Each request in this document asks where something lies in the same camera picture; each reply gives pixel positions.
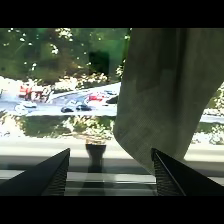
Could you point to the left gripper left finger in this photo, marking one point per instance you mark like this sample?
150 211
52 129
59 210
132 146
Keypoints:
40 178

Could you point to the dark green pants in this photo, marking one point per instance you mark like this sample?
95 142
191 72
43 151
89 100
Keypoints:
166 90

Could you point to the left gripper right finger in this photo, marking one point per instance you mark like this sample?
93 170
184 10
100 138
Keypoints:
181 180

